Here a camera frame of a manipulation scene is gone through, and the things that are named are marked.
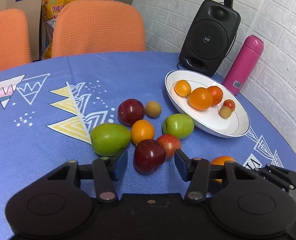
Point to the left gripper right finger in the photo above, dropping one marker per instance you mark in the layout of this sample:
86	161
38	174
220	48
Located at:
197	172

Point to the orange chair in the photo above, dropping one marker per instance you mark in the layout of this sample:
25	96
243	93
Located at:
14	39
123	27

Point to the dark red plum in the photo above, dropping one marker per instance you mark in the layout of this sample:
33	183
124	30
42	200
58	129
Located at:
130	111

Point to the yellow snack bag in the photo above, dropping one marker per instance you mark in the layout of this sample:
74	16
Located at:
50	17

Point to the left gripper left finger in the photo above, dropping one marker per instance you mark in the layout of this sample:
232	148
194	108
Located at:
105	170

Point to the small red-orange fruit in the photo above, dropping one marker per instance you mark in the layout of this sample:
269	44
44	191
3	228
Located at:
230	103

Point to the yellow-orange small orange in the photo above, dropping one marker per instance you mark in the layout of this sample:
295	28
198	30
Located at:
182	88

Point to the red-yellow plum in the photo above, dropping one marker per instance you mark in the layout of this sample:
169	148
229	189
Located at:
170	143

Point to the left orange chair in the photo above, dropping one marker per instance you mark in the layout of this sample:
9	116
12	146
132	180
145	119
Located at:
14	39

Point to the small orange on table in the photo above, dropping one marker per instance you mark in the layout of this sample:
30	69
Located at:
141	130

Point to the small tan apricot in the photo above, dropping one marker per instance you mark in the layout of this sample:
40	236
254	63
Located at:
225	112

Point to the large orange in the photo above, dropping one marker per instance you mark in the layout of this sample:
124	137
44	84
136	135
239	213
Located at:
200	99
220	161

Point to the right orange chair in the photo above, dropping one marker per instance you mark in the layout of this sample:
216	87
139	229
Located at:
123	27

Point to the brown paper bag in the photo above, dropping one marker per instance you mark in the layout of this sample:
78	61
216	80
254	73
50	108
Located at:
32	10

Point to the deep orange tangerine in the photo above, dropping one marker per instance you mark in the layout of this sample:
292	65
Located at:
216	93

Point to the pink thermos bottle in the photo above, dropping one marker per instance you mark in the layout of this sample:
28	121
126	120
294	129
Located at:
244	63

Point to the black speaker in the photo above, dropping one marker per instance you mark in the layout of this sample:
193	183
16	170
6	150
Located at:
210	37

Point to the white round plate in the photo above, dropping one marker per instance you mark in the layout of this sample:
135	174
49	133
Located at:
212	107

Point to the dark red apple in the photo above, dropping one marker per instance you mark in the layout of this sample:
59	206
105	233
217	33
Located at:
148	156

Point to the large green apple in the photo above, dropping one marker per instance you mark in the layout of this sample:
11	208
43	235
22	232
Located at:
110	139

